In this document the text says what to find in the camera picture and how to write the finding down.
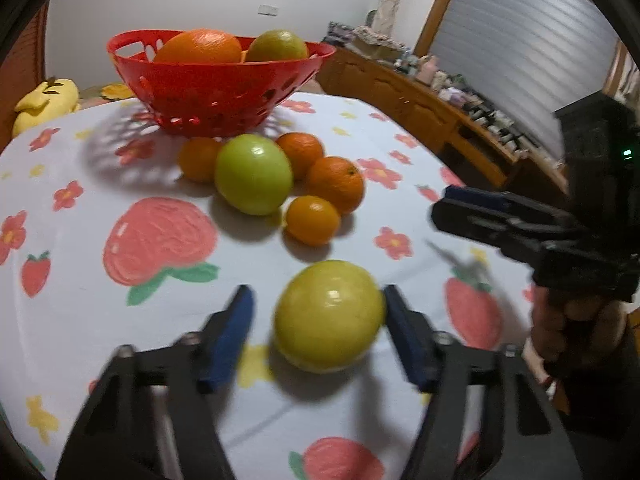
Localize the yellow plush toy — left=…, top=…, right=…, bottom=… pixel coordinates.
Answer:
left=12, top=77, right=81, bottom=138

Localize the clear plastic organizer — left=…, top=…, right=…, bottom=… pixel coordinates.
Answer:
left=325, top=21, right=356, bottom=46

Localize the person's right hand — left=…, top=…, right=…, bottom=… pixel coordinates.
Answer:
left=530, top=284, right=631, bottom=378

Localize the wooden louvered wardrobe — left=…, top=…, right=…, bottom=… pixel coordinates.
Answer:
left=0, top=5, right=48, bottom=151

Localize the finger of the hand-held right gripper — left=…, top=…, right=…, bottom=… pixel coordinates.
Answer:
left=431, top=197, right=591, bottom=266
left=444, top=185, right=581, bottom=231

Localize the wooden window frame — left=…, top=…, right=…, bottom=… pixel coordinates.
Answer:
left=412, top=0, right=468, bottom=58

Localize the small tangerine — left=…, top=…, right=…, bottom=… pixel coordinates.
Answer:
left=285, top=195, right=342, bottom=247
left=178, top=136, right=223, bottom=183
left=276, top=131, right=326, bottom=181
left=306, top=156, right=366, bottom=216

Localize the yellow-green apple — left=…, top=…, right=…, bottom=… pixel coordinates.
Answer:
left=245, top=29, right=309, bottom=62
left=273, top=259, right=387, bottom=373

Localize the white strawberry print cloth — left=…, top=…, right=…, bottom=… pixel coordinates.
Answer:
left=0, top=91, right=551, bottom=480

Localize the pink kettle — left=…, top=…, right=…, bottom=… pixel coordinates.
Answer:
left=417, top=55, right=441, bottom=83

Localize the large orange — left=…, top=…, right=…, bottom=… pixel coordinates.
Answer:
left=152, top=29, right=244, bottom=65

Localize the red perforated plastic basket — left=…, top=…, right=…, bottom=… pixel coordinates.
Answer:
left=106, top=29, right=337, bottom=138

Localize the person's right forearm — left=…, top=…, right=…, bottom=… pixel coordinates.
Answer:
left=547, top=310, right=640, bottom=480

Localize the grey window blind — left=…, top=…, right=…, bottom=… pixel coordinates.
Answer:
left=427, top=0, right=626, bottom=161

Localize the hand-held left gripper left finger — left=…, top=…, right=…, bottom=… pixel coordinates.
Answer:
left=55, top=284, right=256, bottom=480

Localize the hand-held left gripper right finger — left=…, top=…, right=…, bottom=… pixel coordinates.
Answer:
left=381, top=284, right=583, bottom=480

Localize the wooden sideboard cabinet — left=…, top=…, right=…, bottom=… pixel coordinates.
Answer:
left=315, top=45, right=571, bottom=196

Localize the patterned fabric box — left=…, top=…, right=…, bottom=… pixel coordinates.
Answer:
left=352, top=25, right=416, bottom=53

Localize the green apple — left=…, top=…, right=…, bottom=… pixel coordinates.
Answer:
left=215, top=133, right=294, bottom=217

